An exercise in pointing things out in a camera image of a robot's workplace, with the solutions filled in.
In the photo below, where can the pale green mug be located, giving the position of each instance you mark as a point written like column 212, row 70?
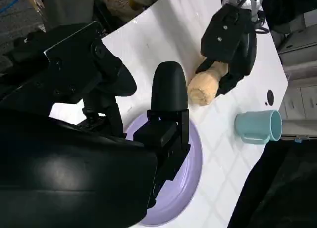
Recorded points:
column 255, row 124

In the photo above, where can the black table grommet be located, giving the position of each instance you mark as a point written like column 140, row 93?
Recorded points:
column 270, row 97

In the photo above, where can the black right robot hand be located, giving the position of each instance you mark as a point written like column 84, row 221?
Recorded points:
column 62, row 168

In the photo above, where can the black fabric backdrop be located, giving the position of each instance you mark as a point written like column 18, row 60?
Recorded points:
column 277, row 188

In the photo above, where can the grey cabinet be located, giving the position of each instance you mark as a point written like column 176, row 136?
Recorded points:
column 299, row 109

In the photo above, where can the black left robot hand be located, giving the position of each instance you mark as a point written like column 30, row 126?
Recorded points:
column 247, row 59

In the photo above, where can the lilac plate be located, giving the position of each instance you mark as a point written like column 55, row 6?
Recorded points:
column 192, row 168

